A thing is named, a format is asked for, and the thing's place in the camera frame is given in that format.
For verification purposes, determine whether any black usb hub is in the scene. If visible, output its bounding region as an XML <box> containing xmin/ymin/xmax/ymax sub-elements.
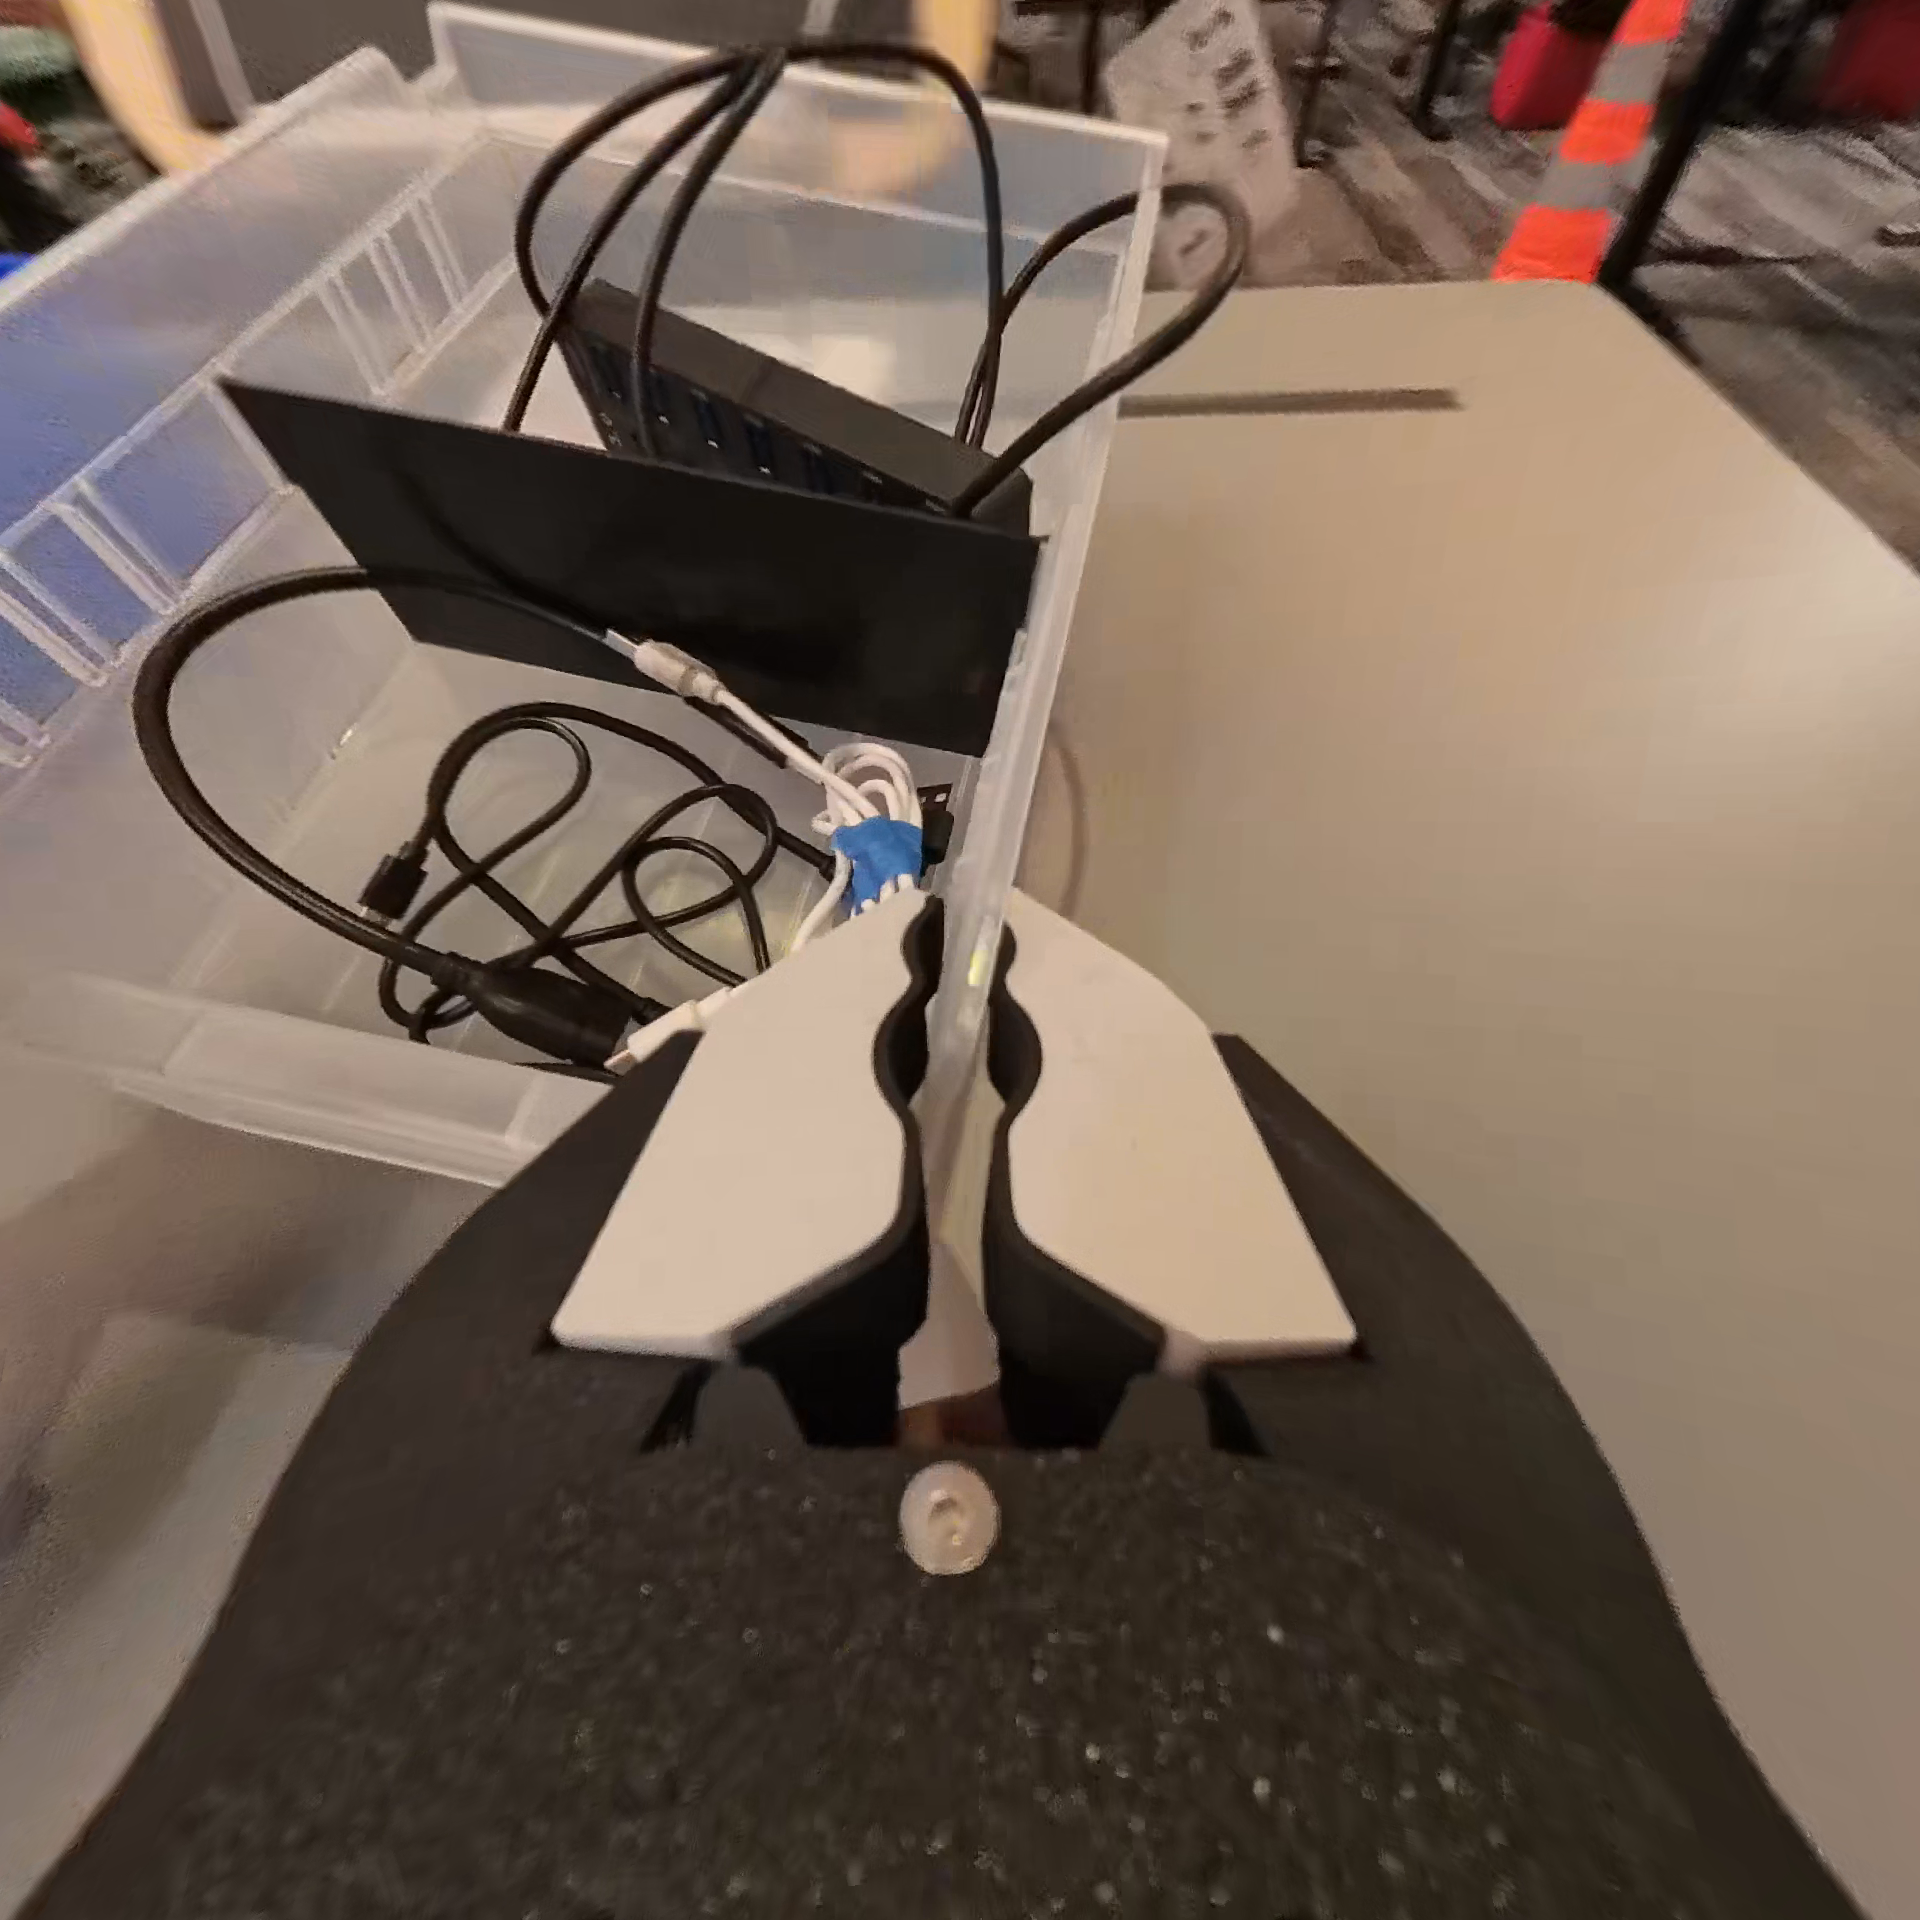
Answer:
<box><xmin>563</xmin><ymin>274</ymin><xmax>1037</xmax><ymax>552</ymax></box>

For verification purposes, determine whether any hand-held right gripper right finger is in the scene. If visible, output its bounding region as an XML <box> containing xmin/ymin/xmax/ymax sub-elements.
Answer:
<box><xmin>987</xmin><ymin>893</ymin><xmax>1364</xmax><ymax>1452</ymax></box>

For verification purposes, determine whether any orange striped traffic cone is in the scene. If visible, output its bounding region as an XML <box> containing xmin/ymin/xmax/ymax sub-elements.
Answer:
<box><xmin>1494</xmin><ymin>0</ymin><xmax>1689</xmax><ymax>281</ymax></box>

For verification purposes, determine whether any clear plastic storage bin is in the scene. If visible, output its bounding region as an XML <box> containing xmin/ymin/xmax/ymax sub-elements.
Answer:
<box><xmin>0</xmin><ymin>0</ymin><xmax>1171</xmax><ymax>1185</ymax></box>

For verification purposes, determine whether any grey desk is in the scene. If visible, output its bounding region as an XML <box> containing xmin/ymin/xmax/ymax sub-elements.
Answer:
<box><xmin>0</xmin><ymin>274</ymin><xmax>1920</xmax><ymax>1920</ymax></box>

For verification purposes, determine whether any thick black cable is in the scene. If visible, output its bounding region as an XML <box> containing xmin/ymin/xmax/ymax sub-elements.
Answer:
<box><xmin>127</xmin><ymin>569</ymin><xmax>670</xmax><ymax>1075</ymax></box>

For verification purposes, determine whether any printed tag stand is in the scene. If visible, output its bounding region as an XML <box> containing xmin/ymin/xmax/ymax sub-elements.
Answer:
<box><xmin>1104</xmin><ymin>0</ymin><xmax>1302</xmax><ymax>281</ymax></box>

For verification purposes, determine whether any thin black cable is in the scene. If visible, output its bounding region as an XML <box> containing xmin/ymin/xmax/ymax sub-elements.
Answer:
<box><xmin>506</xmin><ymin>45</ymin><xmax>1252</xmax><ymax>512</ymax></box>
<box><xmin>361</xmin><ymin>707</ymin><xmax>827</xmax><ymax>1058</ymax></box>

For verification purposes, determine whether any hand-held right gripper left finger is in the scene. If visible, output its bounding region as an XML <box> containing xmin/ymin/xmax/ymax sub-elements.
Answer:
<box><xmin>549</xmin><ymin>898</ymin><xmax>942</xmax><ymax>1452</ymax></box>

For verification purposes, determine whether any white cable bundle blue tape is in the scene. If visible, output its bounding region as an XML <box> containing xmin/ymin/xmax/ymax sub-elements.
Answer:
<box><xmin>597</xmin><ymin>634</ymin><xmax>942</xmax><ymax>1075</ymax></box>

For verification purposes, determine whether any black divider panel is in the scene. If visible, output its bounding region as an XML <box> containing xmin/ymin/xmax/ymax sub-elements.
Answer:
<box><xmin>217</xmin><ymin>377</ymin><xmax>1049</xmax><ymax>765</ymax></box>

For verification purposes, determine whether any red bag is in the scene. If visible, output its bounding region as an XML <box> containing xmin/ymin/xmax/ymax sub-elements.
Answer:
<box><xmin>1494</xmin><ymin>0</ymin><xmax>1609</xmax><ymax>139</ymax></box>

